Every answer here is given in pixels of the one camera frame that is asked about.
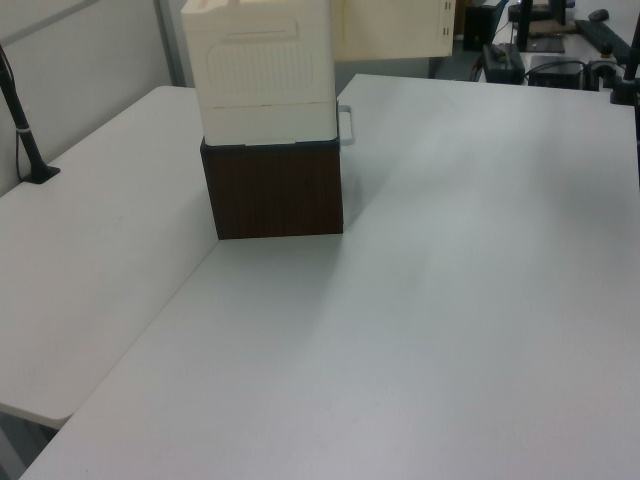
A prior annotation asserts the cream plastic cabinet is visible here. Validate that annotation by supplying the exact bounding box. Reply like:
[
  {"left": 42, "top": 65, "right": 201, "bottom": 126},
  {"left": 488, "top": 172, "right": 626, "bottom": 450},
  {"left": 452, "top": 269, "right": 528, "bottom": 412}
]
[{"left": 179, "top": 0, "right": 341, "bottom": 147}]

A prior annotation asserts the cream cabinet door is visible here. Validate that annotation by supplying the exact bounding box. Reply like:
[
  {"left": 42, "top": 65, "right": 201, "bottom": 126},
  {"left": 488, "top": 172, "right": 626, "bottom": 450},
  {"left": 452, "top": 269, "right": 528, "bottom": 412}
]
[{"left": 333, "top": 0, "right": 455, "bottom": 64}]

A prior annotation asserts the dark brown wooden box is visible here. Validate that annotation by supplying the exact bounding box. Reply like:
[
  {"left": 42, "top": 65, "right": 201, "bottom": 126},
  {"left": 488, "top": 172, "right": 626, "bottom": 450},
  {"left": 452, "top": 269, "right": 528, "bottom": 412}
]
[{"left": 198, "top": 135, "right": 346, "bottom": 242}]

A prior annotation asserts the black power unit green label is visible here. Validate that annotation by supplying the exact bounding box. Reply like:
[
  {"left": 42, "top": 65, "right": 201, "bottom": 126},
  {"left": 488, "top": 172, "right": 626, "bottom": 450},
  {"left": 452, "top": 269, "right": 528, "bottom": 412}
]
[{"left": 480, "top": 41, "right": 527, "bottom": 85}]

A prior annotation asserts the dark computer case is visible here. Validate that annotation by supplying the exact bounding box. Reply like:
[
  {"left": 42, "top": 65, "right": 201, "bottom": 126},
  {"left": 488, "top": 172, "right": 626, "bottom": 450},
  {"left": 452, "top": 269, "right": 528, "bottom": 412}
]
[{"left": 462, "top": 3, "right": 503, "bottom": 52}]

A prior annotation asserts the black electronics box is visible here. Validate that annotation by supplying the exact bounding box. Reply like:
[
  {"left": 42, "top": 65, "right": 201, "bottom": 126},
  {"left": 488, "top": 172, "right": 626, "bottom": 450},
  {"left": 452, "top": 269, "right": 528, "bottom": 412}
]
[{"left": 526, "top": 54, "right": 587, "bottom": 90}]

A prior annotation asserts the black monitor stand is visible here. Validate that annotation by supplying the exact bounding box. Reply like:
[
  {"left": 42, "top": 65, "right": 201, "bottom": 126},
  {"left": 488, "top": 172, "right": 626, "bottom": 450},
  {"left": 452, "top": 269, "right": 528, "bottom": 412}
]
[{"left": 507, "top": 0, "right": 568, "bottom": 55}]

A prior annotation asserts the black clamp stand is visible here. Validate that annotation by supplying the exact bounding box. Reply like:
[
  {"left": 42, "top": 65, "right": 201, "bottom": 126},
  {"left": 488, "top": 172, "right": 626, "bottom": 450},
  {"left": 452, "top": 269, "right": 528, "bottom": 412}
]
[{"left": 599, "top": 0, "right": 640, "bottom": 107}]

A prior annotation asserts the grey metal drawer handle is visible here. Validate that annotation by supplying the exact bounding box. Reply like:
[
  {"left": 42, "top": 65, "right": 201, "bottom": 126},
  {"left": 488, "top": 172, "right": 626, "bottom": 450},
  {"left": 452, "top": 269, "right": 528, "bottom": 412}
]
[{"left": 337, "top": 102, "right": 358, "bottom": 148}]

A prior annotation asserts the grey metal partition post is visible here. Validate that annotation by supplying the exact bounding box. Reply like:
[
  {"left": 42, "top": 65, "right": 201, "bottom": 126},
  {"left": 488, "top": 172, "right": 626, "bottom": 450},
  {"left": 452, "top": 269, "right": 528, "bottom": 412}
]
[{"left": 152, "top": 0, "right": 197, "bottom": 90}]

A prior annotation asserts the black camera pole with base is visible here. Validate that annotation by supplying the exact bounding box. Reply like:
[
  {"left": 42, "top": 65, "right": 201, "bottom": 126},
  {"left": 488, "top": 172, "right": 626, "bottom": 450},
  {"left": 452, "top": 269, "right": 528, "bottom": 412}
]
[{"left": 0, "top": 43, "right": 62, "bottom": 185}]

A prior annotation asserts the grey metal clamp bracket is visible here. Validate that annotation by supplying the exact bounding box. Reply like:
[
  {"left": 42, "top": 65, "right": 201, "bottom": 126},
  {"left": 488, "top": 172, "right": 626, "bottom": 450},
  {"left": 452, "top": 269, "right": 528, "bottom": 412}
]
[{"left": 585, "top": 58, "right": 615, "bottom": 92}]

